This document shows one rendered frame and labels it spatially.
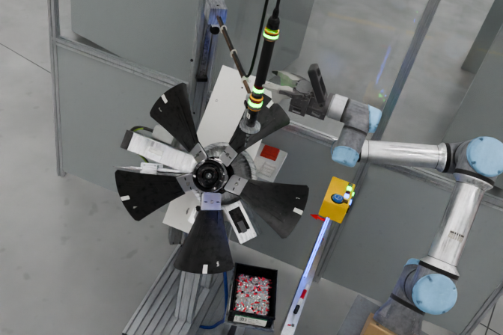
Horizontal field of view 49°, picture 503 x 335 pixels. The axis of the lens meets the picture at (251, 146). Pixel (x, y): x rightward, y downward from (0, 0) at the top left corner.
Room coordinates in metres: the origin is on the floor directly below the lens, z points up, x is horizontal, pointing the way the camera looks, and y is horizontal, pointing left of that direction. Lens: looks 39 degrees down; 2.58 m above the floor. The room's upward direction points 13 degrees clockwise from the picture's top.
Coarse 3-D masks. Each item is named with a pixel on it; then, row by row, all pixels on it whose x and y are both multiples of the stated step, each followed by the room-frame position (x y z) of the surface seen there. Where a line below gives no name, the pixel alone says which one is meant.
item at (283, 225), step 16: (256, 192) 1.44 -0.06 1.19; (272, 192) 1.46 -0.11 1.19; (288, 192) 1.47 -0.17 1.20; (304, 192) 1.48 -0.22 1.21; (256, 208) 1.38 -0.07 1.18; (272, 208) 1.39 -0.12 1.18; (288, 208) 1.40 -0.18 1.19; (304, 208) 1.42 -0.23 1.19; (272, 224) 1.33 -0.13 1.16; (288, 224) 1.35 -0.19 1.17
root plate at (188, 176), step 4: (180, 176) 1.45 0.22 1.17; (184, 176) 1.45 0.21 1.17; (188, 176) 1.46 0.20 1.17; (180, 180) 1.45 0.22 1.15; (184, 180) 1.46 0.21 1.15; (188, 180) 1.46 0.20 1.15; (192, 180) 1.46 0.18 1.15; (180, 184) 1.45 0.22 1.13; (184, 184) 1.46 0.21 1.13; (192, 184) 1.46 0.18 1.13; (184, 188) 1.46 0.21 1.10; (188, 188) 1.46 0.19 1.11; (192, 188) 1.47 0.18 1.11; (196, 188) 1.47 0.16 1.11
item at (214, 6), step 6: (210, 0) 2.05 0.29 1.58; (216, 0) 2.06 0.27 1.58; (222, 0) 2.07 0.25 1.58; (210, 6) 1.99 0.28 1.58; (216, 6) 2.01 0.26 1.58; (222, 6) 2.02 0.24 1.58; (204, 12) 2.05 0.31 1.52; (210, 12) 1.98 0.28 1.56; (216, 12) 1.99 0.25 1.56; (222, 12) 2.00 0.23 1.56; (210, 18) 1.98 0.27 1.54; (222, 18) 2.00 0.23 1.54; (210, 24) 1.98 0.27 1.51; (216, 24) 1.99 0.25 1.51
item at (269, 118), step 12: (264, 96) 1.69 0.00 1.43; (264, 108) 1.64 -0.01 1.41; (276, 108) 1.62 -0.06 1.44; (240, 120) 1.65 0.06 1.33; (264, 120) 1.59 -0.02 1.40; (276, 120) 1.58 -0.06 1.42; (288, 120) 1.57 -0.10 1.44; (240, 132) 1.59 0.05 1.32; (264, 132) 1.55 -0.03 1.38; (240, 144) 1.54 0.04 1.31; (252, 144) 1.52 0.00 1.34
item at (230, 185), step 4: (232, 176) 1.50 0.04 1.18; (236, 176) 1.50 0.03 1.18; (228, 180) 1.47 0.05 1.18; (232, 180) 1.48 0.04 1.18; (236, 180) 1.48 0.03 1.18; (240, 180) 1.49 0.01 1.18; (244, 180) 1.49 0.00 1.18; (228, 184) 1.46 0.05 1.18; (232, 184) 1.46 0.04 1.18; (240, 184) 1.47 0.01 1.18; (244, 184) 1.47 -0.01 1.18; (228, 188) 1.43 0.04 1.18; (232, 188) 1.44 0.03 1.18; (236, 188) 1.44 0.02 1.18; (240, 188) 1.45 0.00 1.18; (232, 192) 1.42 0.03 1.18; (236, 192) 1.42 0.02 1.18; (240, 192) 1.43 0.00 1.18
